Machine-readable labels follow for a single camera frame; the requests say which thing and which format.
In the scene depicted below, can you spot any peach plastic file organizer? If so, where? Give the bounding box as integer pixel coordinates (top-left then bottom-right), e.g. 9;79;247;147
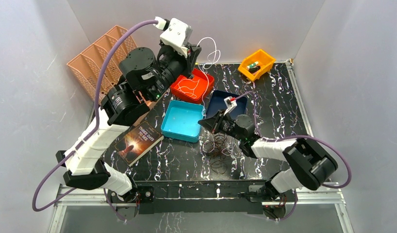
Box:
67;25;137;103

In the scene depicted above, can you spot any yellow plastic bin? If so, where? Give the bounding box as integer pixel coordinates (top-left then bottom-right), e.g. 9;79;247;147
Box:
238;49;276;82

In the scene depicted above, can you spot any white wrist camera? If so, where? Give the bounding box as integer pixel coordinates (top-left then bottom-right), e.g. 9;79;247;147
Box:
160;18;192;58
224;97;237;115

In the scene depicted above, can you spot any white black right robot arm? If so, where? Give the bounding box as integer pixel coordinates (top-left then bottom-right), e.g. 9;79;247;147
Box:
198;110;338;202

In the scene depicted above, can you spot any aluminium frame rail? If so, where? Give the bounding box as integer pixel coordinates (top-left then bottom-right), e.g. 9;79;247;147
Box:
55;181;345;207

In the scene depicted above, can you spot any three days to see book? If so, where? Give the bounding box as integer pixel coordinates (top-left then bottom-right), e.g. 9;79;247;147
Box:
114;121;164;166

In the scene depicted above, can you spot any brown thin cable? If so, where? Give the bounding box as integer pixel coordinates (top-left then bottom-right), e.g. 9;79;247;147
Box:
201;133;234;176

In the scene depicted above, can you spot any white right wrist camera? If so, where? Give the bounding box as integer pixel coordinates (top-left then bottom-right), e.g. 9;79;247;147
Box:
224;97;237;115

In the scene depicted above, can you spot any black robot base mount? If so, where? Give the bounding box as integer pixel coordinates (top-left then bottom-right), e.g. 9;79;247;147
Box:
107;180;295;219

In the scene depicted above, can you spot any black tube in bin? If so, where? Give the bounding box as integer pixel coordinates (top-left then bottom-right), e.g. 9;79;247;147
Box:
248;66;261;73

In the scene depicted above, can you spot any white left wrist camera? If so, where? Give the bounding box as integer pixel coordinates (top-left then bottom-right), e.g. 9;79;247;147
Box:
160;18;192;58

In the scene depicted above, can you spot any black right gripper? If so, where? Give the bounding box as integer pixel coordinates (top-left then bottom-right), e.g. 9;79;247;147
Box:
198;108;244;142

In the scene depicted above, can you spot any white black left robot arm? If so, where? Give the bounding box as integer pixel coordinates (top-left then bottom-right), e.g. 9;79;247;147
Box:
57;44;202;202

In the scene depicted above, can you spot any green white tube in bin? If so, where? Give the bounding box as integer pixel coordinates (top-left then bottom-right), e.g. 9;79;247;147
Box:
246;61;259;70

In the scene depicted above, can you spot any red square tray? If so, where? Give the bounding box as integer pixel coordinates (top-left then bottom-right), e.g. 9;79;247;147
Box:
170;68;215;104

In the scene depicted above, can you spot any navy blue square tray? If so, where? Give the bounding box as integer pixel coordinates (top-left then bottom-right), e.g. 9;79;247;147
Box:
206;90;247;119

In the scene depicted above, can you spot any cyan square tray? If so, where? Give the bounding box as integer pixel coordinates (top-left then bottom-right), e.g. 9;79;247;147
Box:
161;100;205;143

